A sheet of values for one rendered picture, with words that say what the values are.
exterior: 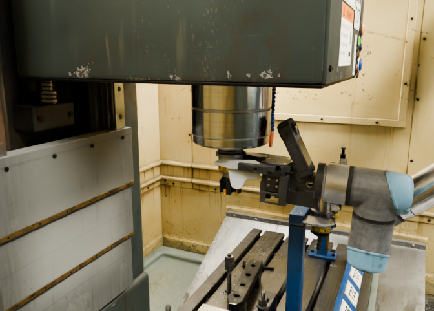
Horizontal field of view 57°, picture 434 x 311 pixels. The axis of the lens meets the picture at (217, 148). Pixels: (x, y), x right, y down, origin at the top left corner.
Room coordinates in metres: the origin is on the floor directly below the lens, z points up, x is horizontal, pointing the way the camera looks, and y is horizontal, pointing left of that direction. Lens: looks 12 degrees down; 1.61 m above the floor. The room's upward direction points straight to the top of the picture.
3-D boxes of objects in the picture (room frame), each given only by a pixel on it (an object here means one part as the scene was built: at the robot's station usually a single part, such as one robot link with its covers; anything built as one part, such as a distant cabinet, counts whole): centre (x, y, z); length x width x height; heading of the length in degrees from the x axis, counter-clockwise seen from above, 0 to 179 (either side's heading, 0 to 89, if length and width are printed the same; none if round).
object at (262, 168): (0.76, -0.08, 1.41); 0.09 x 0.05 x 0.02; 83
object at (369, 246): (0.73, -0.30, 1.28); 0.11 x 0.08 x 0.11; 155
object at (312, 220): (0.96, -0.26, 1.21); 0.07 x 0.05 x 0.01; 65
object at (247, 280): (1.10, -0.09, 0.93); 0.26 x 0.05 x 0.06; 160
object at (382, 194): (0.71, -0.30, 1.37); 0.11 x 0.08 x 0.09; 70
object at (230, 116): (0.81, -0.03, 1.51); 0.16 x 0.16 x 0.12
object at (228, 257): (1.14, -0.04, 0.96); 0.03 x 0.03 x 0.13
